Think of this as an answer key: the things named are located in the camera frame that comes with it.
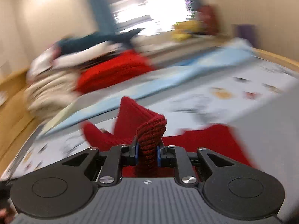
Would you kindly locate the dark red knit sweater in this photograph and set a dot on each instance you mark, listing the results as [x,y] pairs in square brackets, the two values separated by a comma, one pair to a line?
[135,122]

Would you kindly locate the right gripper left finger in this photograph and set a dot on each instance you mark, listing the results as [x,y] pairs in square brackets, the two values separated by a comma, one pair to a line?
[104,167]

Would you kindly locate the blue curtain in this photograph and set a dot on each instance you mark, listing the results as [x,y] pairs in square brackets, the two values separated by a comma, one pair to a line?
[103,16]

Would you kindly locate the yellow plush toys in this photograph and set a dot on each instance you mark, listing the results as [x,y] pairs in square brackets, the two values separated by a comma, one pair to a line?
[185,30]

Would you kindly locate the cream folded blankets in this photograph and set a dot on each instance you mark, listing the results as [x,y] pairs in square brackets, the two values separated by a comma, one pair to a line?
[49,95]

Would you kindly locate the printed grey bed sheet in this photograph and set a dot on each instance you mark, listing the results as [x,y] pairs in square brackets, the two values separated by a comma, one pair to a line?
[259,99]

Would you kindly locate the right hand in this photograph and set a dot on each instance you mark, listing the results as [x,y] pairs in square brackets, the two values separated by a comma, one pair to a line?
[6,215]

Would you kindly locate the light blue duvet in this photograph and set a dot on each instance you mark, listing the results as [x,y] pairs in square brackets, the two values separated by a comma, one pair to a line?
[233,53]

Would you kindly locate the white folded pillow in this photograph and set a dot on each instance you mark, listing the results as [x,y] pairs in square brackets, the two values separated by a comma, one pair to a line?
[48,60]

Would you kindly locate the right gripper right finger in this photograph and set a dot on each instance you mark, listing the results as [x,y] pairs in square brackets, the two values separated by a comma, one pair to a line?
[191,168]

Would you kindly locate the dark red cushion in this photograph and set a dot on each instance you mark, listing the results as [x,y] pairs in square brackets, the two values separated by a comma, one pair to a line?
[209,19]

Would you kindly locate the bright red folded blanket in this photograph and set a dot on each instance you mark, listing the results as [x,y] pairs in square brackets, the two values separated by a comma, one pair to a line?
[127,65]

